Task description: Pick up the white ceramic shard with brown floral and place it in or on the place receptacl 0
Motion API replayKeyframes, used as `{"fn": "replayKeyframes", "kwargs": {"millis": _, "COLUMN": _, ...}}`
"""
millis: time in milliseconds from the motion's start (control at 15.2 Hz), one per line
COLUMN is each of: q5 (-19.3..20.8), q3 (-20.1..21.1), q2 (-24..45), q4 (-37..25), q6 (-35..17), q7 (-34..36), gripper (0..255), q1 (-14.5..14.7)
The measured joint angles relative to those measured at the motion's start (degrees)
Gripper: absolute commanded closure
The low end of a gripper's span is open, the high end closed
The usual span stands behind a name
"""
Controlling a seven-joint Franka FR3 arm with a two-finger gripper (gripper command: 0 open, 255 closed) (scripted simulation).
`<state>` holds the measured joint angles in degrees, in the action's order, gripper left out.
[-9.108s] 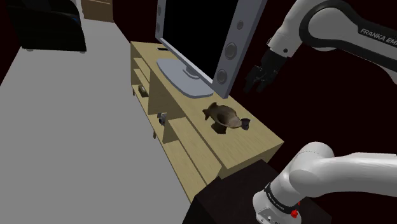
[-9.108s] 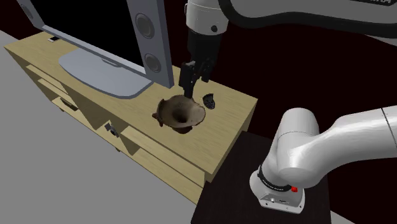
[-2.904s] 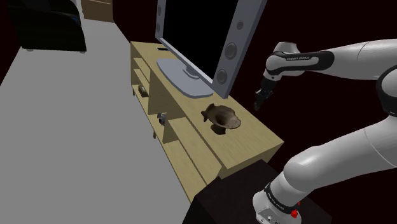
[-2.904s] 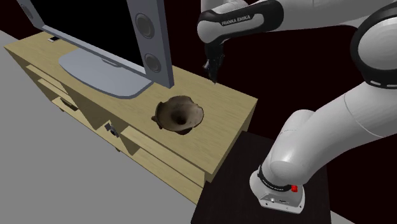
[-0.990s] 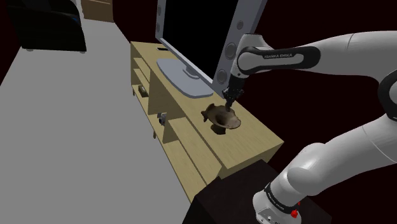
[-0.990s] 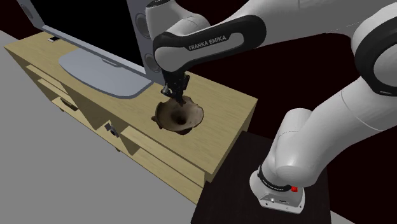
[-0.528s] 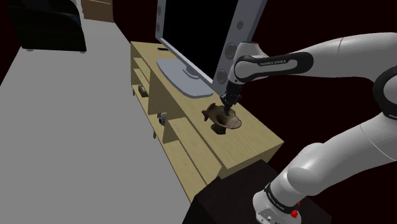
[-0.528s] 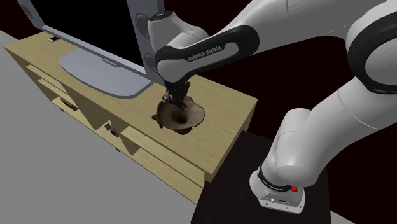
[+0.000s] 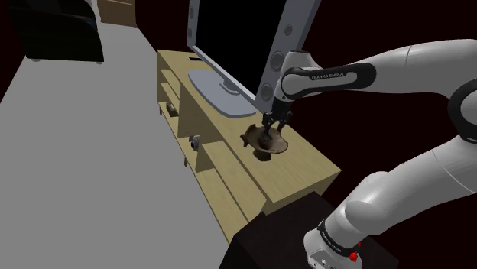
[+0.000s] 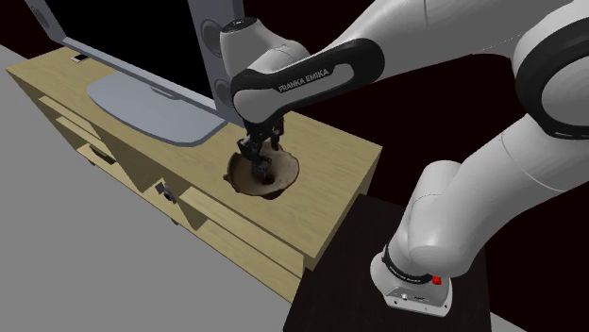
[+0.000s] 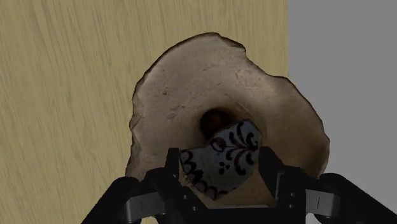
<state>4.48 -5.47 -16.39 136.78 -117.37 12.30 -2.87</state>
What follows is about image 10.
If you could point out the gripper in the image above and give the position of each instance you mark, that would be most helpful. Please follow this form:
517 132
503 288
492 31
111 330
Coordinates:
261 130

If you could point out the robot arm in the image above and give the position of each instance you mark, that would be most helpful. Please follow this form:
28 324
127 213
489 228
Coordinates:
464 193

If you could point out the brown bowl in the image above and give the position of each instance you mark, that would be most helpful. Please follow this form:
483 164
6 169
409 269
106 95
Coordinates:
281 171

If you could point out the light wooden television stand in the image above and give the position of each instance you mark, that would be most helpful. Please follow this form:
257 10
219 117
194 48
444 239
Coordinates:
317 184

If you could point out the grey flat screen television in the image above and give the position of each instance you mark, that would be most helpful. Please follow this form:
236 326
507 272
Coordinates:
152 106

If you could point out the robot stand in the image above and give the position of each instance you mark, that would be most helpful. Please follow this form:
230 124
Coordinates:
336 285

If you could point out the small white and black box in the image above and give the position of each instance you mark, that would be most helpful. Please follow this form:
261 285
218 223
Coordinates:
79 58

